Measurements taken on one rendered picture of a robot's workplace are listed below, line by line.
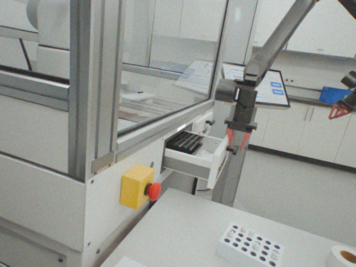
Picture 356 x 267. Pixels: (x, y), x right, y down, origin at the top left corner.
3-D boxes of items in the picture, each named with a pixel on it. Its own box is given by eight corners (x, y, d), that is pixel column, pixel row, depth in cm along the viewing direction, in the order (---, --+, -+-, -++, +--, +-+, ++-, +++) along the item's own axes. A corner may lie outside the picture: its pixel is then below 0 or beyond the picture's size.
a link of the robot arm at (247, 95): (258, 88, 71) (258, 87, 76) (235, 84, 73) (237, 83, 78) (253, 110, 73) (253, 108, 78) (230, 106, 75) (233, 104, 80)
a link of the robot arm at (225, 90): (260, 64, 72) (257, 78, 80) (223, 59, 76) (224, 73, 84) (251, 99, 70) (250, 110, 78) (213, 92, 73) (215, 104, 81)
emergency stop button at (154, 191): (161, 196, 54) (163, 181, 52) (153, 205, 50) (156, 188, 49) (149, 192, 54) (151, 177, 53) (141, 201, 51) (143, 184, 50)
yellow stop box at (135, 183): (154, 196, 56) (158, 168, 54) (139, 212, 50) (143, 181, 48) (136, 189, 58) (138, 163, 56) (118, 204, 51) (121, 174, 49)
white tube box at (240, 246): (280, 260, 54) (285, 246, 53) (273, 287, 47) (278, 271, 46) (228, 234, 59) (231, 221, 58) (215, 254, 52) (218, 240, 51)
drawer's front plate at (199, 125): (209, 132, 127) (213, 112, 124) (194, 147, 100) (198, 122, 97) (206, 131, 127) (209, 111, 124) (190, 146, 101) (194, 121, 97)
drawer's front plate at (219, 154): (227, 158, 94) (233, 131, 91) (212, 190, 67) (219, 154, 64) (223, 157, 94) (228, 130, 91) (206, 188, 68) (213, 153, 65)
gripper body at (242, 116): (226, 122, 82) (230, 100, 80) (256, 128, 79) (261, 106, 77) (223, 125, 76) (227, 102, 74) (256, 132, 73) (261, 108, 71)
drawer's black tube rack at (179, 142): (201, 151, 91) (204, 136, 89) (187, 168, 75) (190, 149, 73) (149, 138, 97) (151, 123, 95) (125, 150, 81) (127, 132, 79)
